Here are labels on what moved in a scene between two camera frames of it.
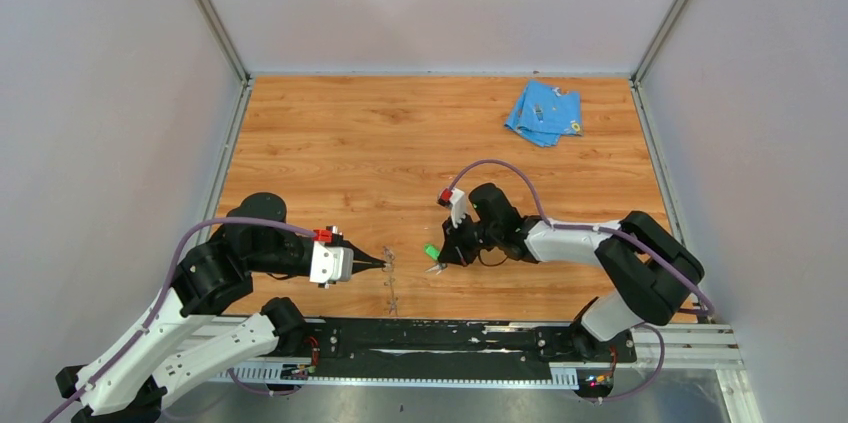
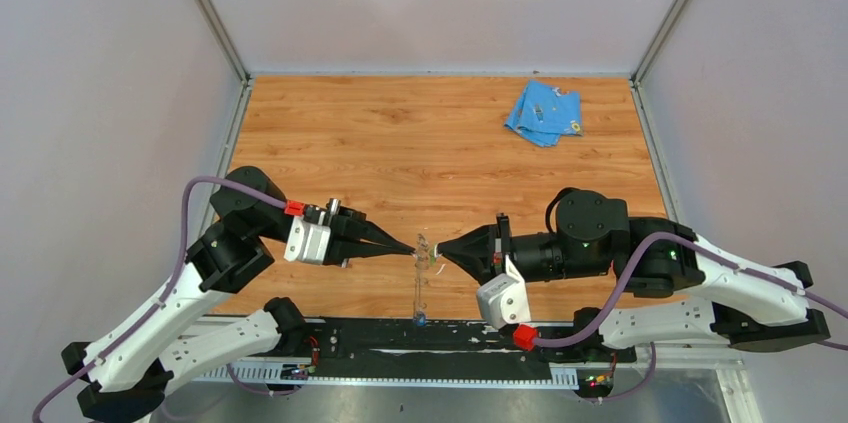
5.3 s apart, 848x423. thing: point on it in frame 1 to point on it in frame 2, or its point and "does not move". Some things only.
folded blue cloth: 542,114 does not move
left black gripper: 360,256 to 352,235
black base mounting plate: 456,342 does not move
